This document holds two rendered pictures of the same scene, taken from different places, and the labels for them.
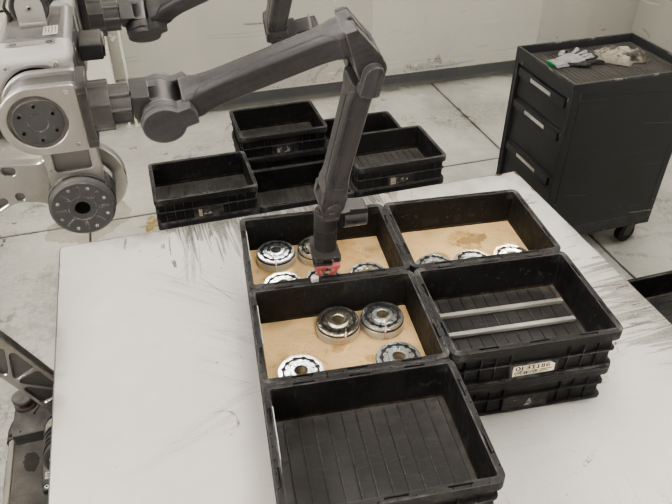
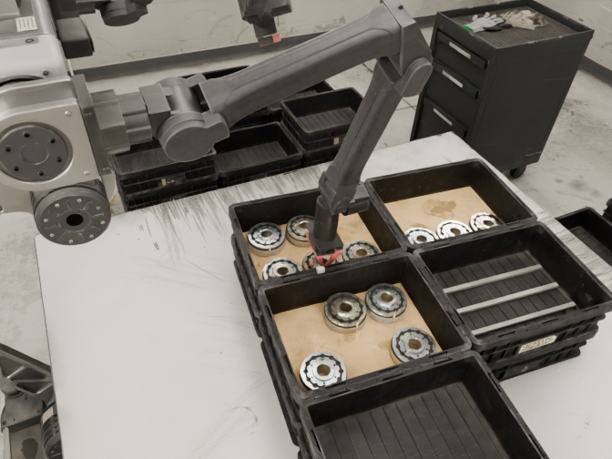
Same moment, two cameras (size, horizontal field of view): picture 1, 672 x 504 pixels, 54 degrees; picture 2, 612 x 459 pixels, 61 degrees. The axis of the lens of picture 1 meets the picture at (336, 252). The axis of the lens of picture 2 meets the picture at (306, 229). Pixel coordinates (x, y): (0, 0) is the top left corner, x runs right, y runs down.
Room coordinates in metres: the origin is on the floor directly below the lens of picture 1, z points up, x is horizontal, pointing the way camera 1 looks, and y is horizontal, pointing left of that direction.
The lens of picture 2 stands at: (0.40, 0.24, 1.85)
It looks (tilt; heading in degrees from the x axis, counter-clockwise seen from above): 44 degrees down; 350
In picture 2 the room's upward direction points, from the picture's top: 3 degrees clockwise
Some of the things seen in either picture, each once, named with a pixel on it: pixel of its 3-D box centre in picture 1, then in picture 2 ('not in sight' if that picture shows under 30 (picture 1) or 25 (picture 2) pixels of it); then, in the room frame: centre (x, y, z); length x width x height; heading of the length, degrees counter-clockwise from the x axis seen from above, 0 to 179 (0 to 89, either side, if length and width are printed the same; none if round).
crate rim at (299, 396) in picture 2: (344, 325); (360, 319); (1.07, -0.02, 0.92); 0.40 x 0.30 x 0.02; 101
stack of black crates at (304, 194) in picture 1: (301, 215); (251, 175); (2.40, 0.15, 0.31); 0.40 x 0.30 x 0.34; 107
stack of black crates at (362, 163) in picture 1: (387, 190); (327, 147); (2.51, -0.23, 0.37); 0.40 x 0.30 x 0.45; 107
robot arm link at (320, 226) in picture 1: (327, 218); (330, 208); (1.30, 0.02, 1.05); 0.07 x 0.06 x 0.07; 108
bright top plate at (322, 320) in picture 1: (338, 321); (345, 309); (1.15, 0.00, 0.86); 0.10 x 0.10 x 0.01
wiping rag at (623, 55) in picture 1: (621, 53); (525, 17); (2.82, -1.25, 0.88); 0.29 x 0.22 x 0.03; 107
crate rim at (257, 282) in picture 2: (320, 246); (314, 229); (1.37, 0.04, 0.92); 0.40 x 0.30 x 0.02; 101
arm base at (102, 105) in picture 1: (106, 104); (116, 121); (1.06, 0.40, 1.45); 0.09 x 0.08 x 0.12; 17
